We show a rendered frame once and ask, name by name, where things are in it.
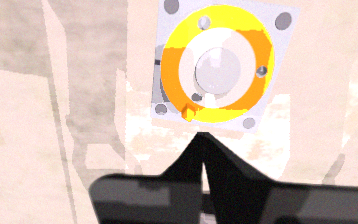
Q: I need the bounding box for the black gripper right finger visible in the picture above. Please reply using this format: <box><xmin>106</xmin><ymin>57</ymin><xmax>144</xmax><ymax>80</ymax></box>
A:
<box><xmin>203</xmin><ymin>132</ymin><xmax>358</xmax><ymax>224</ymax></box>

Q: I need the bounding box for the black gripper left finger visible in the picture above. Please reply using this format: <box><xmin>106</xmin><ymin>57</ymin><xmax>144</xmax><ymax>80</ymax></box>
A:
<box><xmin>88</xmin><ymin>131</ymin><xmax>205</xmax><ymax>224</ymax></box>

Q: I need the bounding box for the yellow and orange round plate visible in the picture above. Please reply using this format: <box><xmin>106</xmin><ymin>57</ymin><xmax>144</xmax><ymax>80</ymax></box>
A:
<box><xmin>160</xmin><ymin>4</ymin><xmax>274</xmax><ymax>123</ymax></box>

